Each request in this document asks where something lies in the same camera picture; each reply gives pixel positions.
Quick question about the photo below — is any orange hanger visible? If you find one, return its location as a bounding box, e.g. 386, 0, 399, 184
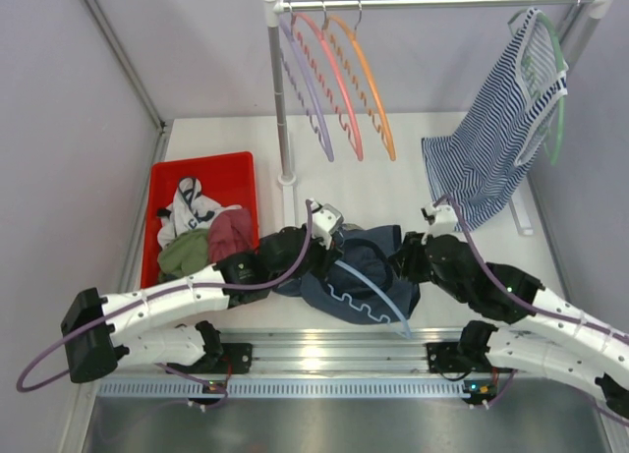
322, 4, 397, 161

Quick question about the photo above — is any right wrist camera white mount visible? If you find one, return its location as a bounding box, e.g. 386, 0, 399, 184
422, 195, 458, 238

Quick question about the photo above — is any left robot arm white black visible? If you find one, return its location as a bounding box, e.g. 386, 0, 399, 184
61, 223, 341, 384

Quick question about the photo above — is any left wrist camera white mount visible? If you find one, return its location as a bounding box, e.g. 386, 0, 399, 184
309, 200, 344, 250

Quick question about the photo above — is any purple hanger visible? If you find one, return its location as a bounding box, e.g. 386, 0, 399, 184
278, 20, 335, 162

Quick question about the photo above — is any white printed garment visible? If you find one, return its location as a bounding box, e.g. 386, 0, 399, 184
156, 176, 242, 249

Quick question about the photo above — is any pink hanger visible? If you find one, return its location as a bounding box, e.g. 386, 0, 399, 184
289, 14, 364, 161

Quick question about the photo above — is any metal clothes rack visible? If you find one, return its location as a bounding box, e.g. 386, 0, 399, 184
261, 0, 614, 225

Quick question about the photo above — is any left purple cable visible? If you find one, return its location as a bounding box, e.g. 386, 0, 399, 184
17, 198, 315, 393

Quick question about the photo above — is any green hanger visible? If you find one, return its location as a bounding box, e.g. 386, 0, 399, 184
508, 7, 569, 166

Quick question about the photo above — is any slotted cable duct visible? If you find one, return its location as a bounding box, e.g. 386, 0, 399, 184
97, 377, 493, 399

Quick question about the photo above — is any aluminium mounting rail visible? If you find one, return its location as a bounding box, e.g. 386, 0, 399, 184
122, 327, 605, 380

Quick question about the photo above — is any light blue hanger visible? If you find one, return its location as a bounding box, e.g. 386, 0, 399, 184
327, 260, 413, 340

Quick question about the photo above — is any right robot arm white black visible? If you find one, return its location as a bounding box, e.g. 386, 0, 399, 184
389, 232, 628, 418

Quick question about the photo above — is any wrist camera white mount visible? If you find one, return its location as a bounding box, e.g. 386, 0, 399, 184
309, 200, 344, 250
422, 195, 458, 238

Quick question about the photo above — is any red plastic bin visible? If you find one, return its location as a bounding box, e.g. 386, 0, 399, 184
140, 151, 259, 288

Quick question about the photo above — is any blue white striped tank top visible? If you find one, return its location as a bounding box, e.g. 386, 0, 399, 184
422, 33, 542, 232

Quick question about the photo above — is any green garment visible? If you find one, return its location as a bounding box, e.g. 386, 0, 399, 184
157, 229, 209, 283

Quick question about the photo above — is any maroon garment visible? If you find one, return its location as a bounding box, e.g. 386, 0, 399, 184
207, 208, 254, 263

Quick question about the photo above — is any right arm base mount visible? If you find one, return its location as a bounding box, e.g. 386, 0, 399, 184
426, 321, 512, 381

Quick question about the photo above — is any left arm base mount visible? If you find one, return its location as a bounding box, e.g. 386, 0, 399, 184
167, 320, 253, 374

